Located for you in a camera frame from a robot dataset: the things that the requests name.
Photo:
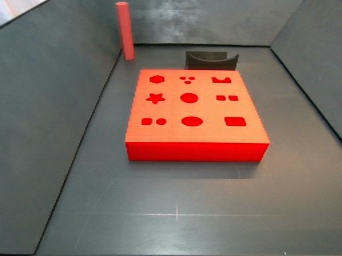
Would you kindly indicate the black curved holder bracket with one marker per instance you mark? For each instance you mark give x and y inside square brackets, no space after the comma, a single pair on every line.
[208,60]

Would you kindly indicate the red hexagonal peg rod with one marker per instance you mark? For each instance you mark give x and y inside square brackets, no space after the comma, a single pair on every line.
[126,30]

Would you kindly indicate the red shape-sorting board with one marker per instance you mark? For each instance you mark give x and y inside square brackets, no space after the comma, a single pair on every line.
[194,115]

